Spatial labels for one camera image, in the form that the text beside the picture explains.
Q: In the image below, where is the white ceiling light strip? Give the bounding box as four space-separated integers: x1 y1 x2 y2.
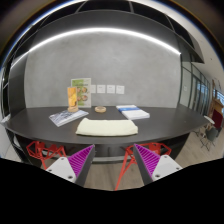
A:
28 27 181 56

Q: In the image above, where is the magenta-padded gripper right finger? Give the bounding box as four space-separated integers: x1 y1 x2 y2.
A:
133 143 184 186

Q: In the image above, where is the orange sign on wooden base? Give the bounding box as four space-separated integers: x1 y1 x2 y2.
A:
66 86 80 113

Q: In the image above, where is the grey chair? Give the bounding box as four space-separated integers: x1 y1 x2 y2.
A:
203 127 220 152

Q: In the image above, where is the grey magazine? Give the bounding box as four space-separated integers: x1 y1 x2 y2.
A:
48 109 90 128

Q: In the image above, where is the round wooden ring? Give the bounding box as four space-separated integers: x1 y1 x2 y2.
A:
94 105 108 114

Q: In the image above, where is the green menu stand sign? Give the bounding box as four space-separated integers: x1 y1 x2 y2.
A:
70 77 92 109

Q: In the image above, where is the cream knitted towel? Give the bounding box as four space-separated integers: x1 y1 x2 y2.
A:
75 117 139 137

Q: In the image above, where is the blue and white book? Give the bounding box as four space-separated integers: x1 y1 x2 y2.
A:
115 104 142 113

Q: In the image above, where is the wooden cabinet with red panel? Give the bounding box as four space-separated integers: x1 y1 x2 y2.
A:
209 98 224 131

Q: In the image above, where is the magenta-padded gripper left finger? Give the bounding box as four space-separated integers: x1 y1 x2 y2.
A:
45 144 96 188

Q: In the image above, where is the black-framed glass partition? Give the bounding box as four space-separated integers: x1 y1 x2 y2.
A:
179 61 213 115

